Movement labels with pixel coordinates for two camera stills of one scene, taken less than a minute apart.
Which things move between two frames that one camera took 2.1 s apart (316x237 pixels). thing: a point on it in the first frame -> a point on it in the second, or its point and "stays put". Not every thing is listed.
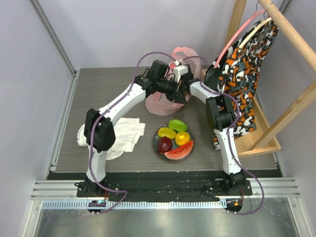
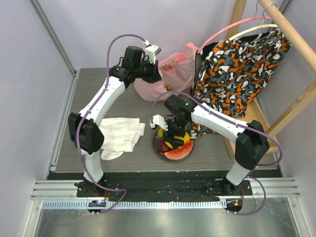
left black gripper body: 170,89 -> 146,71
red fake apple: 165,143 stays put
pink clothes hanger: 234,36 -> 256,17
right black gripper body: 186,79 -> 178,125
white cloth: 128,131 stays put
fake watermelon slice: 180,153 stays put
